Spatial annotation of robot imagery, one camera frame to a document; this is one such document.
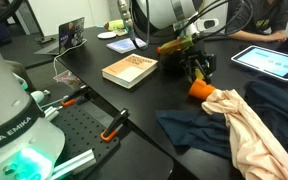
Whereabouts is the person in dark hoodie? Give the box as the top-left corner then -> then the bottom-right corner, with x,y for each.
225,0 -> 288,38

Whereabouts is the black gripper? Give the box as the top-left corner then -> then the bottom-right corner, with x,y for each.
180,49 -> 217,85

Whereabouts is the white wrapped packet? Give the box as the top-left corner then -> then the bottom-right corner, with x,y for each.
112,29 -> 129,37

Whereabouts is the peach cloth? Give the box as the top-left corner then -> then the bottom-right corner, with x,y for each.
201,88 -> 288,180

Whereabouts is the black bowl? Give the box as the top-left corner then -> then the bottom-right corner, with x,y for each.
159,49 -> 189,73

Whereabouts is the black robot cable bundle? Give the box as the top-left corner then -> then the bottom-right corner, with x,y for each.
130,0 -> 255,51

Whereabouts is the white tablet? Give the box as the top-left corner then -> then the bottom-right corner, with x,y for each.
230,45 -> 288,82

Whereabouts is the white round plate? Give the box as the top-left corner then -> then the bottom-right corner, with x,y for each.
97,31 -> 118,40

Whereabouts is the person bare forearm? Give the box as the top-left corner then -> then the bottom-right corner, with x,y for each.
227,29 -> 272,43

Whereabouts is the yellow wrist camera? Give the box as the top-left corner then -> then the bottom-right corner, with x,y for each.
159,34 -> 196,56

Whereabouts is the black clamp orange tip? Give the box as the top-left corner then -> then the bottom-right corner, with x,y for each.
99,108 -> 131,143
61,84 -> 91,108

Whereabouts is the small clear plastic bag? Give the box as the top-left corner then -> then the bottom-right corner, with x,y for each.
53,69 -> 83,90

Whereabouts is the small silver bracket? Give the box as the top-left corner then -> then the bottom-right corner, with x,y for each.
43,105 -> 60,122

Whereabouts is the dark blue cloth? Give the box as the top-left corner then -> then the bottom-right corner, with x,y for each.
155,79 -> 288,180

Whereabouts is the person bare hand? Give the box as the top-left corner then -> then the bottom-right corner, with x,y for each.
265,30 -> 288,43

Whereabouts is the white laptop cable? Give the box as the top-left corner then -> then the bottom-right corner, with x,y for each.
52,38 -> 88,79

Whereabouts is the tan Intelligent Robotic Systems book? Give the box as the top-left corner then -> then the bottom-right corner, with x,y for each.
101,53 -> 159,90

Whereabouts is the orange plastic cup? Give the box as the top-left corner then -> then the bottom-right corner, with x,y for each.
188,78 -> 217,101

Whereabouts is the pale blue UIST book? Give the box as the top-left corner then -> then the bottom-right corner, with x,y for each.
105,37 -> 147,55

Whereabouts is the silver aluminium extrusion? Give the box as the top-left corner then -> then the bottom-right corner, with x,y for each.
50,148 -> 97,180

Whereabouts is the laptop with stickers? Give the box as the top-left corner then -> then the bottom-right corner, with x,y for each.
33,16 -> 87,56

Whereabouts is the black perforated breadboard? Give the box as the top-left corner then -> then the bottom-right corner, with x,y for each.
48,99 -> 122,168

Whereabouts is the white handle device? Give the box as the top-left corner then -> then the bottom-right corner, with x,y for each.
29,89 -> 52,104

